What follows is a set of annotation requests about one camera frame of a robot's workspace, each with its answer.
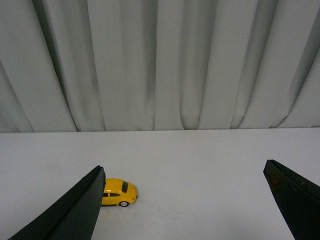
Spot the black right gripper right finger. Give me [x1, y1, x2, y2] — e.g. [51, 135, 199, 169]
[263, 159, 320, 240]

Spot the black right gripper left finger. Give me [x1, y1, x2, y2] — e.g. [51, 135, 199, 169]
[10, 165, 106, 240]

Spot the yellow beetle toy car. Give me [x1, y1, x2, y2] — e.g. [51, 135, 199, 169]
[101, 178, 139, 208]

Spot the grey pleated curtain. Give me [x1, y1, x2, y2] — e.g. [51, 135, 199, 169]
[0, 0, 320, 133]

